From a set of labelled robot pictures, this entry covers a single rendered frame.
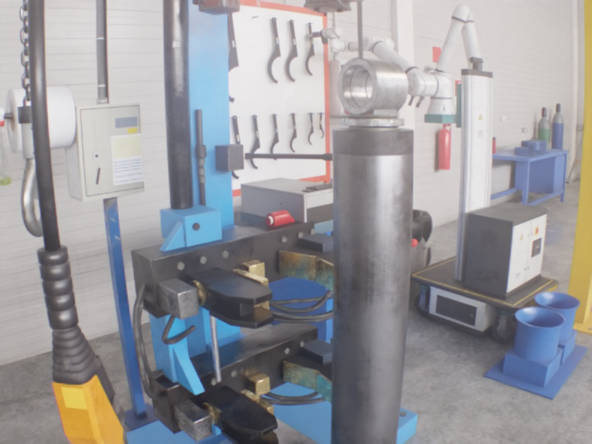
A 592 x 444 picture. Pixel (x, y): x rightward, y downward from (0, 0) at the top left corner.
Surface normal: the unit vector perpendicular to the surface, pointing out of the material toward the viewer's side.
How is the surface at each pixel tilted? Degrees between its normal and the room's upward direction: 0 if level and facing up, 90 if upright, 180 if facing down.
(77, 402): 90
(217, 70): 90
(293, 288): 90
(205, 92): 90
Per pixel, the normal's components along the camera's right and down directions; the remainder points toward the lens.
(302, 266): -0.54, 0.20
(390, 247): 0.25, 0.21
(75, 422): -0.04, 0.22
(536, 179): -0.74, 0.17
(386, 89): 0.61, 0.30
